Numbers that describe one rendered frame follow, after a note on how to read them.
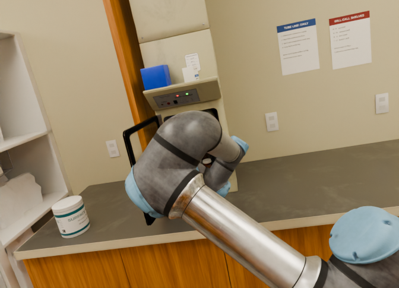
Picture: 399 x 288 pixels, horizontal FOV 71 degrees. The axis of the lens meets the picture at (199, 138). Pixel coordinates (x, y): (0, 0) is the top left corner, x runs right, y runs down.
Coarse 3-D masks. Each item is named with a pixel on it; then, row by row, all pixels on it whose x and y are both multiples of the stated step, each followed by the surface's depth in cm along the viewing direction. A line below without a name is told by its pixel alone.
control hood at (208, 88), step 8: (200, 80) 114; (208, 80) 114; (216, 80) 114; (160, 88) 116; (168, 88) 116; (176, 88) 116; (184, 88) 116; (192, 88) 117; (200, 88) 117; (208, 88) 118; (216, 88) 118; (152, 96) 119; (200, 96) 122; (208, 96) 122; (216, 96) 122; (152, 104) 124; (184, 104) 125
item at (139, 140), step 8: (144, 120) 119; (128, 128) 105; (144, 128) 116; (152, 128) 123; (136, 136) 109; (144, 136) 116; (152, 136) 122; (136, 144) 109; (144, 144) 115; (128, 152) 103; (136, 152) 108; (136, 160) 107; (144, 216) 110
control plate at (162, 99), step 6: (186, 90) 118; (192, 90) 118; (156, 96) 119; (162, 96) 120; (168, 96) 120; (174, 96) 120; (180, 96) 120; (186, 96) 121; (192, 96) 121; (198, 96) 121; (156, 102) 123; (162, 102) 123; (180, 102) 124; (186, 102) 124
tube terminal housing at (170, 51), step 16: (208, 32) 119; (144, 48) 124; (160, 48) 123; (176, 48) 122; (192, 48) 122; (208, 48) 121; (144, 64) 125; (160, 64) 125; (176, 64) 124; (208, 64) 123; (176, 80) 126; (160, 112) 131; (176, 112) 130; (224, 112) 133; (224, 128) 130
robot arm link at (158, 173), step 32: (160, 160) 55; (192, 160) 57; (128, 192) 56; (160, 192) 55; (192, 192) 55; (192, 224) 55; (224, 224) 52; (256, 224) 54; (256, 256) 50; (288, 256) 50
